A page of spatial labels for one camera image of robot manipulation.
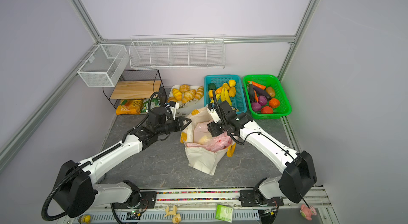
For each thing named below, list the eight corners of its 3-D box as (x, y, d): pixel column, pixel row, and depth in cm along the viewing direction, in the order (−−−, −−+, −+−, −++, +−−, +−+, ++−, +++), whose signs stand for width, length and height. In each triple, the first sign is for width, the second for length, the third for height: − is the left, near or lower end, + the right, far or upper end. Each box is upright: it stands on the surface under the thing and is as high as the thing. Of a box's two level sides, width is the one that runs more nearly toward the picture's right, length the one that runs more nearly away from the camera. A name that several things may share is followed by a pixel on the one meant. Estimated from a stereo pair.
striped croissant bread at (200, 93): (195, 99, 116) (194, 96, 113) (198, 88, 122) (198, 85, 120) (202, 100, 115) (201, 97, 113) (204, 89, 122) (204, 86, 120)
